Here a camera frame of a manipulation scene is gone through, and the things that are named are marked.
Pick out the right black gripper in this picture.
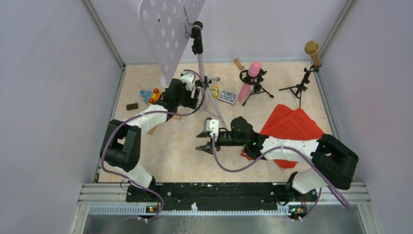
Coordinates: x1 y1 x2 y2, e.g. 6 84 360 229
196 131 246 155

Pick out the lilac music stand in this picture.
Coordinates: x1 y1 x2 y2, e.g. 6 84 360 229
138 0 228 131

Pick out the red sheet music page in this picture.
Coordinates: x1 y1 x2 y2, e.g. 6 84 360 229
260 104 293 137
263 108 325 169

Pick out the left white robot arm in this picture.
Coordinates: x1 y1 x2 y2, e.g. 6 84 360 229
100 78 206 202

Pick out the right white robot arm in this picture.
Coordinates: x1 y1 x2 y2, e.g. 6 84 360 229
196 117 359 201

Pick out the yellow owl toy block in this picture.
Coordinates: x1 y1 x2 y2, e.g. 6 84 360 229
210 86 220 99

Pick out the blue yellow toy vehicle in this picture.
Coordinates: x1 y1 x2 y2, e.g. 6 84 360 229
140 88 162 105

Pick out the red owl toy block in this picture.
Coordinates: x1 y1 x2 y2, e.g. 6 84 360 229
241 150 254 161

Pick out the blue playing card box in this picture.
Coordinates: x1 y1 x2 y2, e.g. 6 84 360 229
218 90 237 105

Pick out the dark brown wooden block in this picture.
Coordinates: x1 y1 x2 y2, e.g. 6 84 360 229
126 103 139 111

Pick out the tan wooden block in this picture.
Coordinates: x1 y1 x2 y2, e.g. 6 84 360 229
234 58 244 71

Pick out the pink microphone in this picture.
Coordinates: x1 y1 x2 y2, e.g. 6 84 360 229
238 61 262 102

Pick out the black tall microphone tripod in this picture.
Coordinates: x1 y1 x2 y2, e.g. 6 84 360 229
279 64 319 108

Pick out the gold microphone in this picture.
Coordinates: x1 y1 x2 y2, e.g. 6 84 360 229
304 40 322 67

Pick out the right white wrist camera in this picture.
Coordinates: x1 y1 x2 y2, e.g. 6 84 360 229
204 118 220 135

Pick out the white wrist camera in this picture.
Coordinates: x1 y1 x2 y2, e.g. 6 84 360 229
180 71 196 91
204 118 220 135

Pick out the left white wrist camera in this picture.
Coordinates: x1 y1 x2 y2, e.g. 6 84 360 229
180 71 196 91

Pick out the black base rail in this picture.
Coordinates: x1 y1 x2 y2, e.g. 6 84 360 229
126 182 317 211

